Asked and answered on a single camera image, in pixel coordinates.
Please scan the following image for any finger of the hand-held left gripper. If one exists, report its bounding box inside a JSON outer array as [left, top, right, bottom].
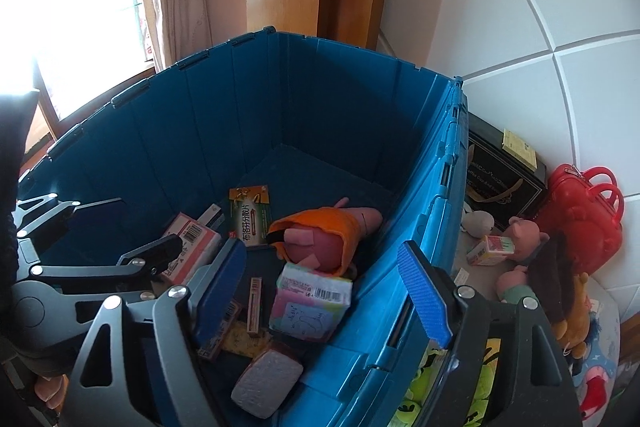
[[17, 194, 126, 239], [27, 234, 183, 289]]

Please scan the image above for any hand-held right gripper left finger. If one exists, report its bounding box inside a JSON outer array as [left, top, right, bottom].
[[60, 237, 248, 427]]

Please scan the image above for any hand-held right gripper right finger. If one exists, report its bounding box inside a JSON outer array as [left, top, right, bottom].
[[397, 239, 583, 427]]

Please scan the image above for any pink tissue pack white label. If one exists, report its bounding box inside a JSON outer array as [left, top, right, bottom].
[[161, 214, 223, 285]]

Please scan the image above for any thin red white box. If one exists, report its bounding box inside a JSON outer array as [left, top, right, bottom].
[[246, 277, 264, 335]]

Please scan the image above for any yellow packet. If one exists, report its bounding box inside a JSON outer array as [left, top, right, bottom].
[[222, 319, 261, 358]]

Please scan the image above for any white blue ointment box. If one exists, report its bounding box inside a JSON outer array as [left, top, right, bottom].
[[197, 203, 225, 228]]

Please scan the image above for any green orange card packet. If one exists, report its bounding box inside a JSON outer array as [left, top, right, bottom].
[[229, 184, 273, 248]]

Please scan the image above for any pink green colourful pack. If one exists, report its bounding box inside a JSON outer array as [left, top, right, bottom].
[[269, 262, 353, 343]]

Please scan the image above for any white pink floral tissue pack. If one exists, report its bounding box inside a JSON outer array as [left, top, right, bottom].
[[230, 341, 305, 419]]

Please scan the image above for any pig plush orange dress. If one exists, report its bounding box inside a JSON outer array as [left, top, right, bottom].
[[269, 196, 383, 278]]

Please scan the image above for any blue plastic crate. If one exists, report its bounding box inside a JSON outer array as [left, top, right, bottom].
[[17, 26, 471, 427]]

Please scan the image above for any person's left hand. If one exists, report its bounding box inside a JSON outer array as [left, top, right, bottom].
[[32, 374, 68, 413]]

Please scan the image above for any small yellow green carton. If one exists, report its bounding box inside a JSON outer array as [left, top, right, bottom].
[[466, 234, 516, 268]]

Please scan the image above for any small white plush toy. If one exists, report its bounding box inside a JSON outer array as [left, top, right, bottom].
[[461, 210, 495, 235]]

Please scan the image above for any green frog plush toy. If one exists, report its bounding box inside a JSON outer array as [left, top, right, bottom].
[[392, 347, 451, 427], [470, 337, 501, 413]]

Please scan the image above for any small pink pig plush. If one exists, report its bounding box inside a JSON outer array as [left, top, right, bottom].
[[502, 216, 551, 265]]

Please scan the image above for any dark brown plush toy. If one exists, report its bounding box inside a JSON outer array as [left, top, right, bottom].
[[530, 232, 576, 323]]

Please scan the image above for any black gift box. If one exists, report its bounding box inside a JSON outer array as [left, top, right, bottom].
[[462, 112, 548, 233]]

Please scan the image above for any window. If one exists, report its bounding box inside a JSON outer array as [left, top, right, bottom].
[[20, 0, 156, 122]]

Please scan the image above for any red hard case with handle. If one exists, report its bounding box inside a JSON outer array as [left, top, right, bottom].
[[532, 163, 626, 280]]

